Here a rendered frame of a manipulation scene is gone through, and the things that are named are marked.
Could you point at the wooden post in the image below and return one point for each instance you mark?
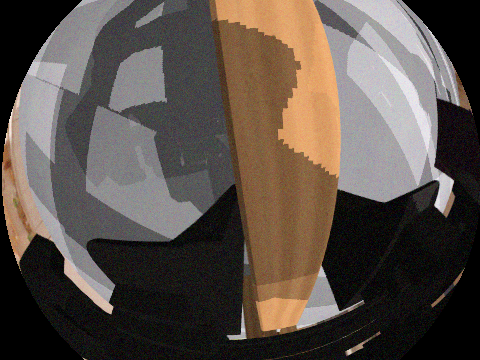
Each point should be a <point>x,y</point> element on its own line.
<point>251,315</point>

